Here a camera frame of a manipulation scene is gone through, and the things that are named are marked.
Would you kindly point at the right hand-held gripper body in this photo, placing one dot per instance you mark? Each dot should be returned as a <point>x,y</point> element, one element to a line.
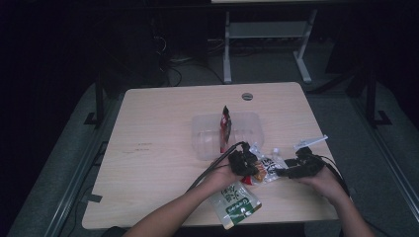
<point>306,161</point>

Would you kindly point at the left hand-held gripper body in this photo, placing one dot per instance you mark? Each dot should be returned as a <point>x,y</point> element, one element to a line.
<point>239,163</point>

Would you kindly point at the clear packet with black print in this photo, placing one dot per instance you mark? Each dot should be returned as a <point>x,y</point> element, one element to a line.
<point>268,168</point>

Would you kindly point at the red and black sauce packet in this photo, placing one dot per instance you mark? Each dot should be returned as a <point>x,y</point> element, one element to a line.
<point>225,128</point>

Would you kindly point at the clear plastic container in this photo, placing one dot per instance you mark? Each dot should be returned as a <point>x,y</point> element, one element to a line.
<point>210,138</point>

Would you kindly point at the person's left hand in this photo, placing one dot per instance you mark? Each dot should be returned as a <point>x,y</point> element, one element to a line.
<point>222,179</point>

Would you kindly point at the person's right hand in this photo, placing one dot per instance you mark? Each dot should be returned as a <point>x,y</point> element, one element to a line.
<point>321,184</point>

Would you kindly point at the green and white food packet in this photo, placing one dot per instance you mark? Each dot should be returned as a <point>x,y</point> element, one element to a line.
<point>235,204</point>

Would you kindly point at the grey table grommet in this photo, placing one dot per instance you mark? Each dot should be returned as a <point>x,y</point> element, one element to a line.
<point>247,96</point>

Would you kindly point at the black metal stand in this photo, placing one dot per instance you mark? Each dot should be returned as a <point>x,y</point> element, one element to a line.
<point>99,102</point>
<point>372,98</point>

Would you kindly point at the grey tape strip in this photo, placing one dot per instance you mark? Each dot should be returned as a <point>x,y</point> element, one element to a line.
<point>92,197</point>

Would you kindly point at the white metal desk frame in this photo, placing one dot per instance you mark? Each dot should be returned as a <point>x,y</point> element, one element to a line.
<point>263,31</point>

